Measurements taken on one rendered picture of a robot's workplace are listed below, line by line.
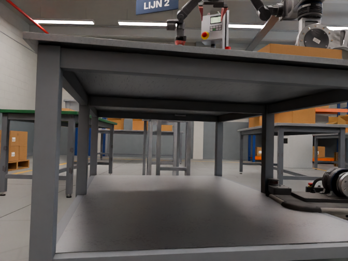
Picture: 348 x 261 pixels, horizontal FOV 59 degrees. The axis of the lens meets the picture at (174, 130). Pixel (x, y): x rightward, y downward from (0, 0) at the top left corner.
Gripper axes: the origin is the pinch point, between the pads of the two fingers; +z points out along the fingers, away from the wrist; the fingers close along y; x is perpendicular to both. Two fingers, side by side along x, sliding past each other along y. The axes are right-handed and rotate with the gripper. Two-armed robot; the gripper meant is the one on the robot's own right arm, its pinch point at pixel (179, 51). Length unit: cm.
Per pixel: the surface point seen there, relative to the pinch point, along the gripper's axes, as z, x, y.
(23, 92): -46, -298, -689
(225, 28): -18.8, 32.5, 0.6
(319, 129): 47, 178, -95
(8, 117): 47, -141, -101
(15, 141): 76, -207, -344
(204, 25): -22.2, 19.1, -6.4
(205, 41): -10.6, 20.3, -6.5
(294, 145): 72, 357, -429
